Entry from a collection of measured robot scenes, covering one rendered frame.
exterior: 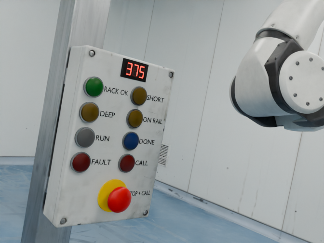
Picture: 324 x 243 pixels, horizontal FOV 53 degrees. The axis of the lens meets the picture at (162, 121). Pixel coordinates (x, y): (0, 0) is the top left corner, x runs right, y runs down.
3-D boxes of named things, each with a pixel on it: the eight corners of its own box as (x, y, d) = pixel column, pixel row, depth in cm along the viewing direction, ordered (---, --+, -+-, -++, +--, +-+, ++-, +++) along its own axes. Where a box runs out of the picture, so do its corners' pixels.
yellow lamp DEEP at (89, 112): (98, 123, 46) (101, 104, 46) (80, 121, 44) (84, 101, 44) (95, 122, 47) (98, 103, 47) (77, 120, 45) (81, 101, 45)
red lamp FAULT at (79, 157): (89, 172, 46) (92, 154, 46) (72, 172, 45) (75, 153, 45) (87, 171, 47) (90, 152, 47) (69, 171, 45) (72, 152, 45)
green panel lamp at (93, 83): (102, 98, 46) (105, 79, 46) (85, 95, 44) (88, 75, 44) (100, 98, 47) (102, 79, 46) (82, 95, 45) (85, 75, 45)
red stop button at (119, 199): (131, 213, 50) (135, 188, 50) (109, 215, 47) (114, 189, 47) (115, 203, 53) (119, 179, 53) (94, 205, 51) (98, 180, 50)
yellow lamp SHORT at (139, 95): (146, 106, 51) (149, 88, 51) (132, 103, 49) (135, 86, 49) (143, 105, 52) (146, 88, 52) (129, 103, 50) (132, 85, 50)
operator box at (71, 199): (148, 217, 57) (176, 70, 55) (55, 229, 45) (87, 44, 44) (129, 205, 61) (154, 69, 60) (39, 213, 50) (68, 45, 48)
